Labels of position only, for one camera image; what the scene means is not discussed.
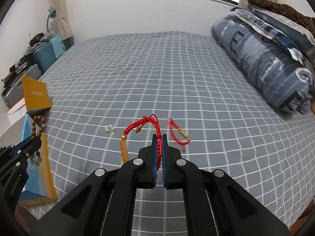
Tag beige left curtain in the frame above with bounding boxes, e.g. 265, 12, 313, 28
49, 0, 73, 41

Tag red cord bracelet gold tube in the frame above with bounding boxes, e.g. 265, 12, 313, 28
168, 118, 191, 152

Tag red cord bracelet gold bead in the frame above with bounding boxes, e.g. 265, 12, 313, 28
120, 113, 163, 171

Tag olive brown bead bracelet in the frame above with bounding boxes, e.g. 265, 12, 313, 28
29, 114, 47, 166

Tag teal desk lamp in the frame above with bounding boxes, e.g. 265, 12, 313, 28
46, 7, 58, 34

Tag grey checked bed sheet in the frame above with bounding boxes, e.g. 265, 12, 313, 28
41, 32, 314, 226

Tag brown fleece blanket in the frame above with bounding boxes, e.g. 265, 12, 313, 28
248, 0, 314, 36

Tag grey suitcase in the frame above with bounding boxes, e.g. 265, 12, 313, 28
1, 64, 42, 109

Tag clear crystal earrings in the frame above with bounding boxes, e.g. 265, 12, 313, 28
104, 125, 116, 135

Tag folded blue patterned duvet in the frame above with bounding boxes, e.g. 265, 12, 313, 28
211, 16, 314, 114

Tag teal suitcase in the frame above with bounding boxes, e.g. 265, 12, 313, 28
31, 35, 66, 73

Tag white blue cardboard box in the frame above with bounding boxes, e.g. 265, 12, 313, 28
0, 75, 59, 207

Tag grey patterned pillow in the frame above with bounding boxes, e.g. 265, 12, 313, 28
225, 3, 314, 73

